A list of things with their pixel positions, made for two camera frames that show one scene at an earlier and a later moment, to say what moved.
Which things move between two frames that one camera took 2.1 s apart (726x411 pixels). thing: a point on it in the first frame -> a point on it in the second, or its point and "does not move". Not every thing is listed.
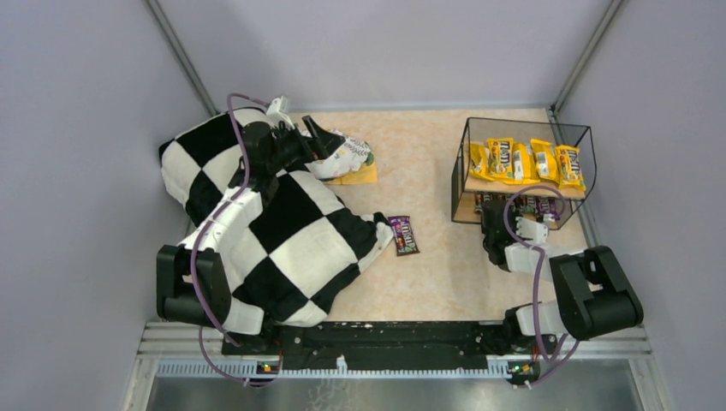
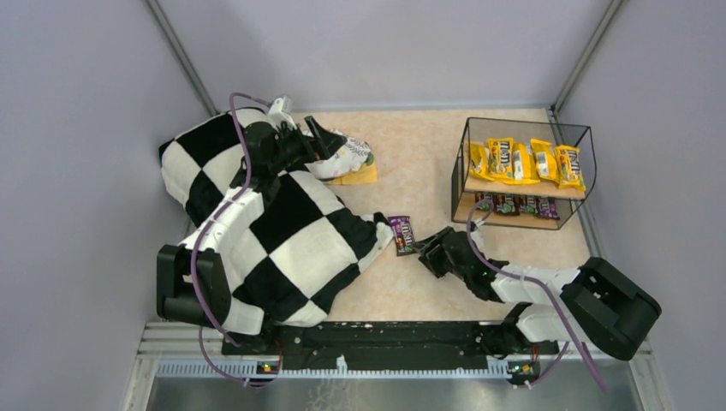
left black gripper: x=306 y=139 does not move
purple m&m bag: x=403 y=235 does not move
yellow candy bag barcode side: x=479 y=157 does not move
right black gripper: x=490 y=216 -> x=437 y=256
